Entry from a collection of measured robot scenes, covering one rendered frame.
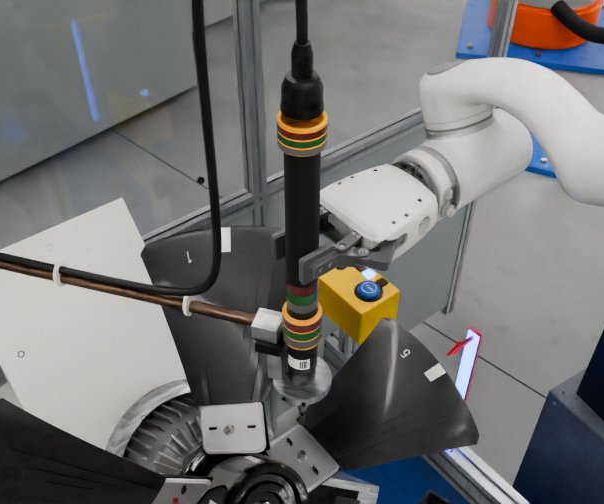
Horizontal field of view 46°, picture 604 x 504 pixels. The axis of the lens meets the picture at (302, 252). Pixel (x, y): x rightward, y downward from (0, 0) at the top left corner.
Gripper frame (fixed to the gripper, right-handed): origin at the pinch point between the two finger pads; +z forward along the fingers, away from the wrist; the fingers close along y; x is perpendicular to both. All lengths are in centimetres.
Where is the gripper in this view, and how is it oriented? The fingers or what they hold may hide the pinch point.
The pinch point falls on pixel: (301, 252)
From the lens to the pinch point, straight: 71.6
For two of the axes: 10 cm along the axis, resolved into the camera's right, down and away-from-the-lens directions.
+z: -7.8, 4.2, -4.6
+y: -6.3, -5.3, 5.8
